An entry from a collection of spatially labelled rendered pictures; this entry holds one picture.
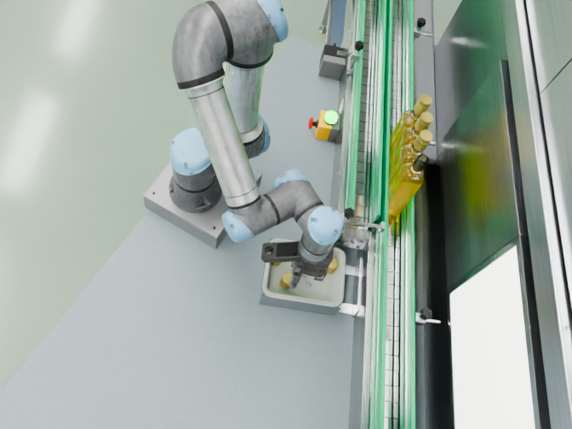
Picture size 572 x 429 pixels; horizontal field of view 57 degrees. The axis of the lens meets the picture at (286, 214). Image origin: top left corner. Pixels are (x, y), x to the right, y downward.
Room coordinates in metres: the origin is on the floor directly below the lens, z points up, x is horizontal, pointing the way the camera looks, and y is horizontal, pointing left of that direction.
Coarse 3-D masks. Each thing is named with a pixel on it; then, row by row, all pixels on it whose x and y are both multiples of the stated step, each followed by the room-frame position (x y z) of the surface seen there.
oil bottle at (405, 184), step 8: (408, 168) 0.84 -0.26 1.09; (400, 176) 0.83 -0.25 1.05; (408, 176) 0.81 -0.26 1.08; (416, 176) 0.82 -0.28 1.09; (392, 184) 0.84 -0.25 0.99; (400, 184) 0.81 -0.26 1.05; (408, 184) 0.81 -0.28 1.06; (416, 184) 0.81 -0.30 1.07; (392, 192) 0.81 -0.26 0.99; (400, 192) 0.81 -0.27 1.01; (408, 192) 0.81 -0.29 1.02; (392, 200) 0.81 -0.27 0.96; (400, 200) 0.81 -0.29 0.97; (408, 200) 0.81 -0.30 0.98; (392, 208) 0.81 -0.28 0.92; (400, 208) 0.81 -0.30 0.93
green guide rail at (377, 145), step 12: (384, 0) 1.57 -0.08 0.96; (384, 12) 1.52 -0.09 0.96; (384, 24) 1.46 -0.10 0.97; (384, 36) 1.41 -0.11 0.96; (384, 48) 1.35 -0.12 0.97; (384, 60) 1.30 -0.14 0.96; (384, 72) 1.25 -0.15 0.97; (384, 84) 1.20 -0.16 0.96; (372, 144) 1.03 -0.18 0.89; (372, 156) 0.98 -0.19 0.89; (372, 168) 0.94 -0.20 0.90; (372, 180) 0.89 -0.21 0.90; (372, 192) 0.85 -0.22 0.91; (372, 204) 0.81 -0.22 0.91; (372, 216) 0.77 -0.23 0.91
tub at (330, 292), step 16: (272, 240) 0.63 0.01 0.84; (288, 240) 0.65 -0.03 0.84; (336, 256) 0.66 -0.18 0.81; (272, 272) 0.57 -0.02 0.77; (336, 272) 0.62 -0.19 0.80; (272, 288) 0.52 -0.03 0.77; (304, 288) 0.55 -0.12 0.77; (320, 288) 0.57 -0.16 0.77; (336, 288) 0.57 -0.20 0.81; (320, 304) 0.50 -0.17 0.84; (336, 304) 0.51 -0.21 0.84
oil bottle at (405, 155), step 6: (408, 144) 0.91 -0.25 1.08; (402, 150) 0.90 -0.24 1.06; (408, 150) 0.89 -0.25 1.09; (402, 156) 0.89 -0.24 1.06; (408, 156) 0.87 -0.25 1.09; (414, 156) 0.88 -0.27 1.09; (396, 162) 0.90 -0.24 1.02; (402, 162) 0.87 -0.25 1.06; (408, 162) 0.87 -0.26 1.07; (414, 162) 0.87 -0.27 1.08; (390, 168) 0.91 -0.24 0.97; (396, 168) 0.88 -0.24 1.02; (390, 174) 0.88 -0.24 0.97; (390, 180) 0.87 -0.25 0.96
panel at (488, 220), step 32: (480, 96) 1.03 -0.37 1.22; (480, 128) 0.94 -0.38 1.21; (512, 128) 0.86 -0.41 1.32; (448, 160) 0.96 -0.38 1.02; (480, 160) 0.85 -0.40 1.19; (512, 160) 0.77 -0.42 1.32; (448, 192) 0.86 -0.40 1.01; (480, 192) 0.77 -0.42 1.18; (512, 192) 0.69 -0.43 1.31; (448, 224) 0.77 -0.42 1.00; (480, 224) 0.69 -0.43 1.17; (512, 224) 0.63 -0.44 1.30; (448, 256) 0.68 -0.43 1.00; (480, 256) 0.61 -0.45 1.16; (448, 288) 0.60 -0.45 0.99; (448, 320) 0.52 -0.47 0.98; (544, 384) 0.32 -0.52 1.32; (544, 416) 0.26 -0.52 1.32
